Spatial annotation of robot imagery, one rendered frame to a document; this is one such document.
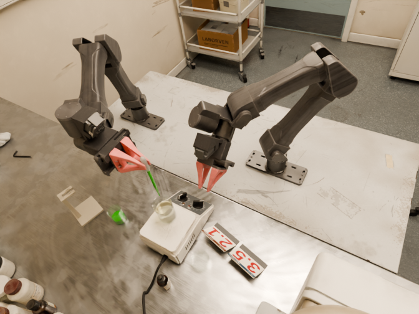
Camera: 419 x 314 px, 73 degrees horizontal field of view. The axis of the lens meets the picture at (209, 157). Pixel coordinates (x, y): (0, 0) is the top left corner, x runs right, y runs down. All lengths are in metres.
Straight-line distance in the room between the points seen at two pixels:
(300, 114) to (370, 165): 0.35
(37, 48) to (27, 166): 0.96
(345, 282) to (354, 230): 0.72
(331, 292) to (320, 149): 0.89
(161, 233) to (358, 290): 0.65
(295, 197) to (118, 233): 0.56
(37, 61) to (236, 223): 1.63
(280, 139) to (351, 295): 0.67
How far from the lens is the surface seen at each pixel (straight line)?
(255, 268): 0.81
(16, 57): 2.04
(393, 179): 1.06
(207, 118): 0.72
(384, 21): 3.44
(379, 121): 2.62
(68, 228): 1.04
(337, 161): 1.05
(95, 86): 0.81
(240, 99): 0.72
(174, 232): 0.79
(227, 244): 0.83
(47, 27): 2.12
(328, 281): 0.20
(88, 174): 1.13
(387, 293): 0.21
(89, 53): 0.87
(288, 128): 0.83
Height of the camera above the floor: 1.69
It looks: 50 degrees down
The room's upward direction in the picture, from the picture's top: 10 degrees counter-clockwise
